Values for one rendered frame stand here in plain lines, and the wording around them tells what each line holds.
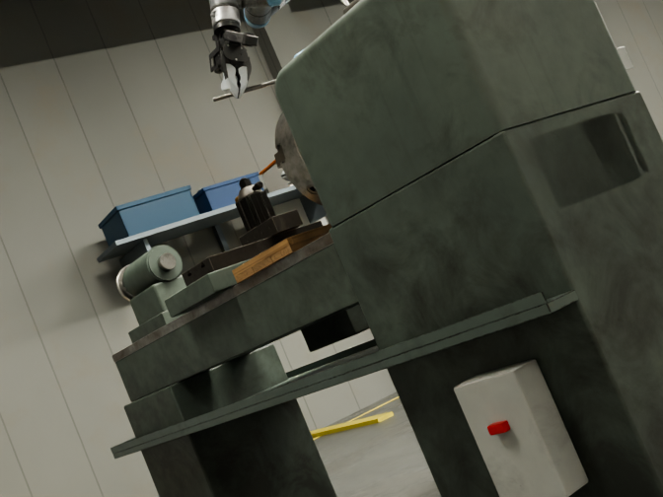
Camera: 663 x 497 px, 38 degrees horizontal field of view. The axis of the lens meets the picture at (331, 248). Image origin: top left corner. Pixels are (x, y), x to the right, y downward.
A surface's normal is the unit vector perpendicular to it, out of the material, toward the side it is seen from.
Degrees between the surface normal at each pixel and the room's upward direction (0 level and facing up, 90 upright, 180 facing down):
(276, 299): 90
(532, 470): 90
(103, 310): 90
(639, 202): 90
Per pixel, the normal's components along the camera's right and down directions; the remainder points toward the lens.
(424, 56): -0.74, 0.26
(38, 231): 0.48, -0.27
